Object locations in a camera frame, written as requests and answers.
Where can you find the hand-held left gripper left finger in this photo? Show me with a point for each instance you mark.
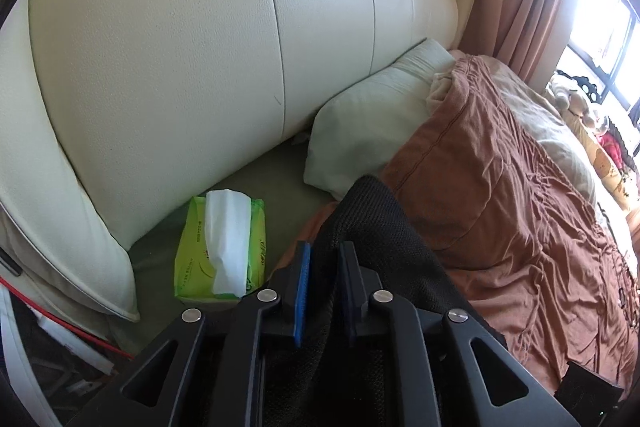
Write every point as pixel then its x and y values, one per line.
pixel 302 292

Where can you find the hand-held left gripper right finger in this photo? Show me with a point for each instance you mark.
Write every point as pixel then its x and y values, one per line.
pixel 350 287

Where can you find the black pants with bear-print lining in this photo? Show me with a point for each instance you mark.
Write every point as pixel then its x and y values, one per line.
pixel 380 227

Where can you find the green bed sheet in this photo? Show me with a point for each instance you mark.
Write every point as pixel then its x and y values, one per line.
pixel 280 187

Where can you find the green tissue pack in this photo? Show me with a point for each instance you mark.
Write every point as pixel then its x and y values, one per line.
pixel 195 257

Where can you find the pale green pillow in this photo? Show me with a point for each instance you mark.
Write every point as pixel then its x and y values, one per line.
pixel 375 122

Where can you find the brown blanket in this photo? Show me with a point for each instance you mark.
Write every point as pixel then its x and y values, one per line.
pixel 500 207

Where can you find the red cloth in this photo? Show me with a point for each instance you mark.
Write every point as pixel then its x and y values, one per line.
pixel 611 144

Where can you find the cream leather headboard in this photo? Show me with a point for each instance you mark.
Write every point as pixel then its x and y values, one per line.
pixel 175 57

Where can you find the cream plush toy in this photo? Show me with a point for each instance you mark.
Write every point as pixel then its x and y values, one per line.
pixel 595 112

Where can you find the beige plush toy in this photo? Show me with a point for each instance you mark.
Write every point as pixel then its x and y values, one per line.
pixel 565 94

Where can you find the pink curtain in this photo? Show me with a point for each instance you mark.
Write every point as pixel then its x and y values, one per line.
pixel 525 7

